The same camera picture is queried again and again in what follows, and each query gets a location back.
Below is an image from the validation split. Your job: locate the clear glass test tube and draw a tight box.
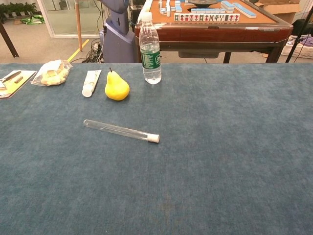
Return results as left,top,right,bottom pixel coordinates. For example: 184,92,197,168
83,119,150,142

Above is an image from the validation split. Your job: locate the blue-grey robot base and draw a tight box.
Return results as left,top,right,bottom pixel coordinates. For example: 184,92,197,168
99,0,137,64

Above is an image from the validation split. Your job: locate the white toothpaste tube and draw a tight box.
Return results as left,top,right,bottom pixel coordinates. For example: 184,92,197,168
81,70,102,98

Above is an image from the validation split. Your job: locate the yellow pear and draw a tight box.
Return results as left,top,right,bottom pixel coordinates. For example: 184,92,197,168
105,67,131,101

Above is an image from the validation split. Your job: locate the clear water bottle green label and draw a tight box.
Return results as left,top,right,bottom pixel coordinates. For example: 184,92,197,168
138,11,162,85

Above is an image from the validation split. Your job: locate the blue felt table cloth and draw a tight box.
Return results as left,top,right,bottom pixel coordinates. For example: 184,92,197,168
0,62,313,235

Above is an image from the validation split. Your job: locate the brown mahjong table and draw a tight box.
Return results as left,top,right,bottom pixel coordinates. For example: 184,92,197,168
134,0,294,64

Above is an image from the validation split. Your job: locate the face-up mahjong tile row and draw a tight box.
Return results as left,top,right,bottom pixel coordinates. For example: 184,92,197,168
174,13,241,23

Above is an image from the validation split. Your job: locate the clear plastic snack bag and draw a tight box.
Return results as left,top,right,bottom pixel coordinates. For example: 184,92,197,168
30,59,73,87

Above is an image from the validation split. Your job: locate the wooden pole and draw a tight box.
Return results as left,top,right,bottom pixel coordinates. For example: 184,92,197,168
74,0,83,52

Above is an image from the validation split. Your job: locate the blue-backed mahjong tile row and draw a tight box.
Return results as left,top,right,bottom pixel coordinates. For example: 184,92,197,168
190,8,227,14
232,2,257,19

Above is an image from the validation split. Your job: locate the white framed glass partition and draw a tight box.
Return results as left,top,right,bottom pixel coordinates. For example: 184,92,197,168
36,0,106,39

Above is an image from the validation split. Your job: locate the razor on yellow blister card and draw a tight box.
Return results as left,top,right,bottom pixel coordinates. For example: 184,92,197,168
0,70,38,99

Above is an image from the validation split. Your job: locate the black tripod stand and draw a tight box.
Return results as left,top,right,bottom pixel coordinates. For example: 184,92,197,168
285,7,313,63

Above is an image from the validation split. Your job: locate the green bag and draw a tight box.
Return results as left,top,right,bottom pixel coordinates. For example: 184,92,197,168
20,14,46,25

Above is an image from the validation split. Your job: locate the white plastic basket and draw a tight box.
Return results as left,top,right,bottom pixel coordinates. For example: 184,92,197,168
280,35,313,59

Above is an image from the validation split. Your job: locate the black slanted table leg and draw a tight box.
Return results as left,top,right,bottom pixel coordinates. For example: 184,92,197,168
0,21,20,58

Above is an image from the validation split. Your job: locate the brown cardboard box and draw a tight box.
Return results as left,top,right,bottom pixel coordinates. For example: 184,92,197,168
254,0,302,24

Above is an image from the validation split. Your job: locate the row of potted plants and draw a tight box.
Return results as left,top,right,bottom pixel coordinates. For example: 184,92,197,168
0,2,37,18

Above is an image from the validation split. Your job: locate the tangle of floor cables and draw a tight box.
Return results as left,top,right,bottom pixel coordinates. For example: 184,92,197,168
82,39,105,64

